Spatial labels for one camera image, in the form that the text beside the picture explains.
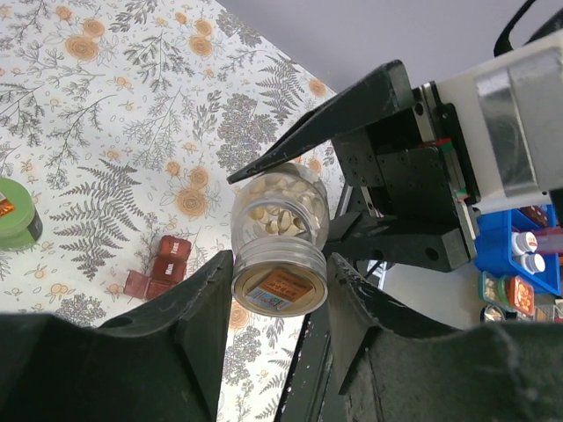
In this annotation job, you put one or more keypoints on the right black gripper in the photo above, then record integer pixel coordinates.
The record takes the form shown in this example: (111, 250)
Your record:
(410, 164)

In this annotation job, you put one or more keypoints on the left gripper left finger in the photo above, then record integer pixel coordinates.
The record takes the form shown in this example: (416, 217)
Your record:
(161, 361)

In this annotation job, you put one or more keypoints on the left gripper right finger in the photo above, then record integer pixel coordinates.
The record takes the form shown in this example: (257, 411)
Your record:
(394, 364)

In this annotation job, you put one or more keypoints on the red pill organizer box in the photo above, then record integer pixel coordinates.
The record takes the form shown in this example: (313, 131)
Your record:
(167, 271)

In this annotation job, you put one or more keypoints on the clear small pill bottle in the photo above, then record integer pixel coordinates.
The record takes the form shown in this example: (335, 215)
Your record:
(281, 219)

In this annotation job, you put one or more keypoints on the green pill bottle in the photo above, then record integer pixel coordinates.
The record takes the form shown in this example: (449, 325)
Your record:
(21, 225)

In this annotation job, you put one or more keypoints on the blue storage bin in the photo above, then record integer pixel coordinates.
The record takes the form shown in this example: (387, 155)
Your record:
(507, 246)

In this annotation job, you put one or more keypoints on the floral table mat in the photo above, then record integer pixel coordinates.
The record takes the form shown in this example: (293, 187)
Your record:
(123, 120)

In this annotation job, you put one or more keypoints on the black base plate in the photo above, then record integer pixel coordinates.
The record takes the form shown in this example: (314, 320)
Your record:
(304, 390)

